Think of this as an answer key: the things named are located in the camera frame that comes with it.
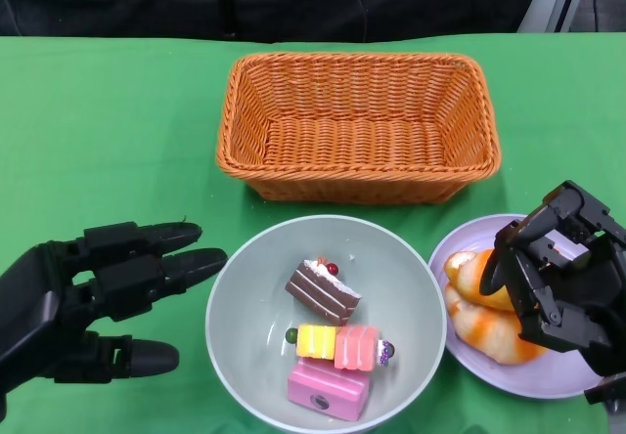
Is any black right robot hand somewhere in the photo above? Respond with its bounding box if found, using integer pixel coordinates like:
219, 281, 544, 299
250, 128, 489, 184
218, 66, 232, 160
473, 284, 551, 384
478, 179, 626, 380

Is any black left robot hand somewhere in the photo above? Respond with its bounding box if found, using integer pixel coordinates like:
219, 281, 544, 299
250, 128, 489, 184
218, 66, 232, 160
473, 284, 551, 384
0, 221, 229, 411

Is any orange striped bread roll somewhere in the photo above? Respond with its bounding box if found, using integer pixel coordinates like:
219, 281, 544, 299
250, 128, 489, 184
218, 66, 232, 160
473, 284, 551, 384
443, 282, 550, 366
443, 249, 519, 313

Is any grey-green bowl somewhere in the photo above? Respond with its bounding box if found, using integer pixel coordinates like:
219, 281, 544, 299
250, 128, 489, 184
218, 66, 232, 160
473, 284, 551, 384
203, 214, 447, 430

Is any brown chocolate cake bar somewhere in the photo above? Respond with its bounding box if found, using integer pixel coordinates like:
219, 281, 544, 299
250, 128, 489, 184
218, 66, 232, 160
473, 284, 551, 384
285, 256, 363, 326

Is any pink rectangular cake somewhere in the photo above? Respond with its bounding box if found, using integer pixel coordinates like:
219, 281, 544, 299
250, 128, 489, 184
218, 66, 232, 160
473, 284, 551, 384
287, 358, 372, 423

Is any lavender plate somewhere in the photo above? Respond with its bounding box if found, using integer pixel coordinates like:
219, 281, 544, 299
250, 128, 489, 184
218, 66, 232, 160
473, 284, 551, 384
428, 213, 607, 400

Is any orange wicker basket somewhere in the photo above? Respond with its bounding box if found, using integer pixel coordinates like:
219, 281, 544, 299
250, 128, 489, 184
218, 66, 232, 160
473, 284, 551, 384
216, 51, 503, 205

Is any green tablecloth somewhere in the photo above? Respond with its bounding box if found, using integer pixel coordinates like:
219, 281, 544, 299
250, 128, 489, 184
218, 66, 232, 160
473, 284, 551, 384
0, 30, 626, 434

